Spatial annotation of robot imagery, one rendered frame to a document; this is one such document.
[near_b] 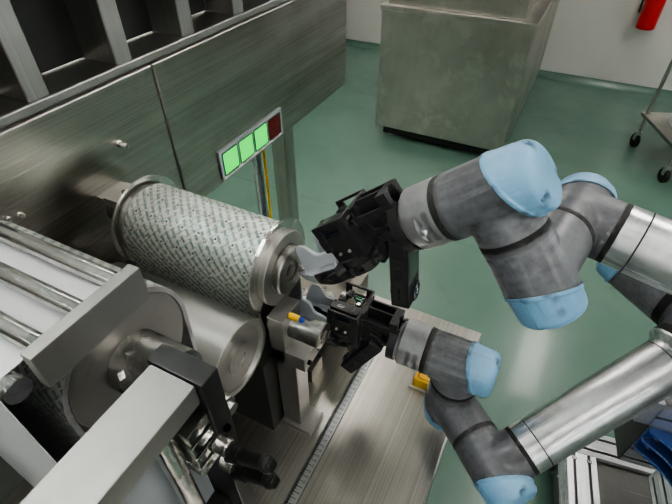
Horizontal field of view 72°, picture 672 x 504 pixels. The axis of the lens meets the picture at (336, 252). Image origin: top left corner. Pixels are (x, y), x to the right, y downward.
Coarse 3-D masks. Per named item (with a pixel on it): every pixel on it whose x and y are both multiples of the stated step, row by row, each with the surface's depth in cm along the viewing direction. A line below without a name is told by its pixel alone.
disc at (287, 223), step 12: (276, 228) 63; (288, 228) 66; (300, 228) 70; (264, 240) 61; (264, 252) 62; (252, 264) 61; (252, 276) 61; (252, 288) 62; (252, 300) 63; (264, 312) 67
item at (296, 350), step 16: (288, 304) 68; (272, 320) 66; (288, 320) 67; (272, 336) 69; (288, 336) 69; (304, 336) 67; (272, 352) 72; (288, 352) 70; (304, 352) 70; (288, 368) 74; (304, 368) 70; (288, 384) 77; (304, 384) 79; (288, 400) 81; (304, 400) 82; (288, 416) 85; (304, 416) 85; (320, 416) 86; (304, 432) 84
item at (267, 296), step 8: (128, 208) 70; (288, 232) 65; (296, 232) 67; (280, 240) 63; (288, 240) 65; (296, 240) 68; (272, 248) 62; (280, 248) 64; (264, 256) 62; (272, 256) 62; (264, 264) 62; (272, 264) 63; (264, 272) 62; (264, 280) 62; (264, 288) 63; (264, 296) 64; (272, 296) 66; (280, 296) 68; (272, 304) 67
